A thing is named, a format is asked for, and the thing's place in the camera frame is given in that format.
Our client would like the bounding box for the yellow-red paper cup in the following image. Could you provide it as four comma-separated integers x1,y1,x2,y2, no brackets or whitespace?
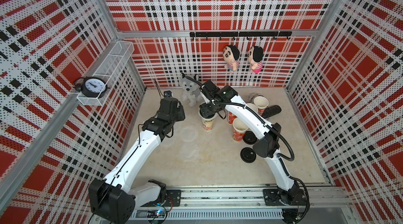
199,112,217,131

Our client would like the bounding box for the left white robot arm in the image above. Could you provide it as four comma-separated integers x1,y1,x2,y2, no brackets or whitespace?
89,96,185,224

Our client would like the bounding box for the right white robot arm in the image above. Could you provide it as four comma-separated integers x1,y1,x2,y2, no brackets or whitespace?
199,81,310,207

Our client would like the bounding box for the red paper cup back-left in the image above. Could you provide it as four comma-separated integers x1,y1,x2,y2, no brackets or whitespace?
227,111,237,124

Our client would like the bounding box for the grey white husky plush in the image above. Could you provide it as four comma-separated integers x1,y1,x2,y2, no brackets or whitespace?
181,73,203,107

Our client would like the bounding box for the silver alarm clock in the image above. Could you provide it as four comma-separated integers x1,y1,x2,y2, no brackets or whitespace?
248,93,263,102

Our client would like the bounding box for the red paper cup front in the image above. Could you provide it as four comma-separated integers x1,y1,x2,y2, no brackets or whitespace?
232,118,249,142

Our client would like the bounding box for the red paper cup middle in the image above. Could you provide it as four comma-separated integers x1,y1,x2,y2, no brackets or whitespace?
246,103,259,114

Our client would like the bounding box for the red paper cup back-right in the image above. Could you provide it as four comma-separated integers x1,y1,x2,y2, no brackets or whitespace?
253,96,269,116

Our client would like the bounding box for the boy doll striped shirt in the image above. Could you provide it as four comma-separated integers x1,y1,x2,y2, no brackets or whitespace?
223,45,240,72

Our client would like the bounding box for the black lid near front cup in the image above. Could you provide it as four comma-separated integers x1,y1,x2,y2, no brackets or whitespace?
242,131,257,145

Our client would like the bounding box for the black oblong case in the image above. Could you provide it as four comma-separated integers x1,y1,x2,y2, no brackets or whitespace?
261,105,282,119

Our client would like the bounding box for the boy doll pink shirt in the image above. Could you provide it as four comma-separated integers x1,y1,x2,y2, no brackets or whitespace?
247,46,263,74

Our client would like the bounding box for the black round clock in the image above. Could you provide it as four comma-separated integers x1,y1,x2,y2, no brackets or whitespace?
73,77,108,98

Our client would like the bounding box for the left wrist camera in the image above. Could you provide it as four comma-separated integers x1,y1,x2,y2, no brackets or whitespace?
163,90,173,99

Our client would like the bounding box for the black hook rail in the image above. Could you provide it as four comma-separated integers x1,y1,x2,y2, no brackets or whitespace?
190,31,292,38

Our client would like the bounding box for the white wire basket shelf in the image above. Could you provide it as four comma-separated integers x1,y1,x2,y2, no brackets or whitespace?
77,41,134,106

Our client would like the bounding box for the metal base rail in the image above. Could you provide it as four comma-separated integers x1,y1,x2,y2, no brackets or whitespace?
128,184,360,224

